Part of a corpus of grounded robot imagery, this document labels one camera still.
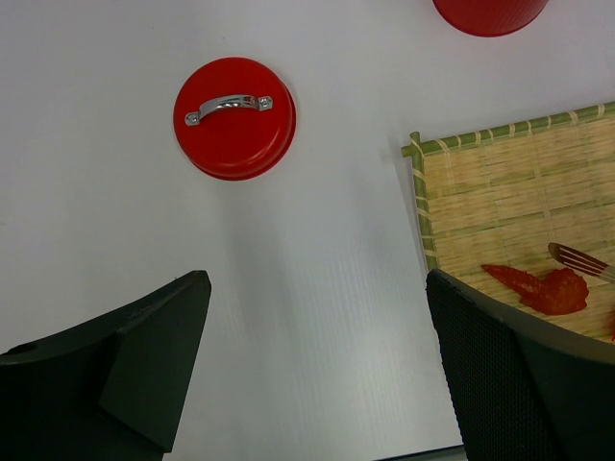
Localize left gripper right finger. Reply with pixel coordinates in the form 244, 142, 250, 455
427, 269, 614, 460

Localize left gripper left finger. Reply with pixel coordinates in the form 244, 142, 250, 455
1, 271, 211, 460

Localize red strawberry slice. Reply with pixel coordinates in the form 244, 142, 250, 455
481, 264, 589, 316

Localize red bacon slice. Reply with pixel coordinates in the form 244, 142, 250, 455
606, 310, 615, 343

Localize metal tongs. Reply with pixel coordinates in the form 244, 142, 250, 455
548, 242, 614, 283

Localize bamboo tray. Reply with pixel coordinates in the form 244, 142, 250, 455
401, 101, 615, 345

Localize red cylindrical container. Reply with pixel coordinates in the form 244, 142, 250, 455
432, 0, 548, 37

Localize red lid with handle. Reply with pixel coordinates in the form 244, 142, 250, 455
173, 57, 297, 182

